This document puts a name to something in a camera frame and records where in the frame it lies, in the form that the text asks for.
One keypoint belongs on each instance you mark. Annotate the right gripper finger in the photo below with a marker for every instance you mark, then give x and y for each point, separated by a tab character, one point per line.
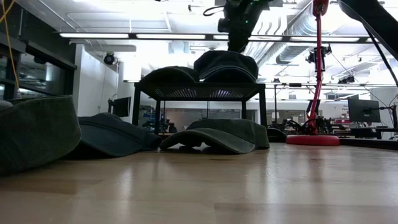
243	40
234	40

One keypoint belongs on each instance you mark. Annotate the black perforated metal shelf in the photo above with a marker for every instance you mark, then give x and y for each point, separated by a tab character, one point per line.
202	90

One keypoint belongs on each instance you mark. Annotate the silver ventilation duct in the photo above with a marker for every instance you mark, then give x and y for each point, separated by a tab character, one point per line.
292	53

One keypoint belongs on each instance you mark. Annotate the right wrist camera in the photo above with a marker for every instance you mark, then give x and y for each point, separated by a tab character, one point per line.
223	25

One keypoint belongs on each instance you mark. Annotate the long ceiling light bar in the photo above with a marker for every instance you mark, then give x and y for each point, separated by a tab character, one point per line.
171	36

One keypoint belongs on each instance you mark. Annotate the red desk lamp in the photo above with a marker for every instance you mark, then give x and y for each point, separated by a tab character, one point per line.
312	140

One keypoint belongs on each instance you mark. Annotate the black clamp bracket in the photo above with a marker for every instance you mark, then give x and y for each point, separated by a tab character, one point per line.
314	57

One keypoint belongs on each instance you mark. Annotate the black window frame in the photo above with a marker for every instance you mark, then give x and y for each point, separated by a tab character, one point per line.
46	56

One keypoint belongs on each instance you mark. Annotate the black monitor on stand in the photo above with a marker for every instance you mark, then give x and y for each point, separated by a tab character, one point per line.
122	106
363	110

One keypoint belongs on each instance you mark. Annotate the dark teal baseball cap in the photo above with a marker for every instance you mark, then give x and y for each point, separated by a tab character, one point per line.
115	137

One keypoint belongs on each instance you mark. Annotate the olive green baseball cap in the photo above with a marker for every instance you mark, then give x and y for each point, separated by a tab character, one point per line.
169	74
37	133
224	133

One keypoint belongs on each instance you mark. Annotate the black round ceiling camera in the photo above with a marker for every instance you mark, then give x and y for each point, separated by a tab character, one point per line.
109	58

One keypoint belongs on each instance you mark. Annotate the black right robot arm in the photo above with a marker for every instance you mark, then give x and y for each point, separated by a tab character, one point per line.
373	18

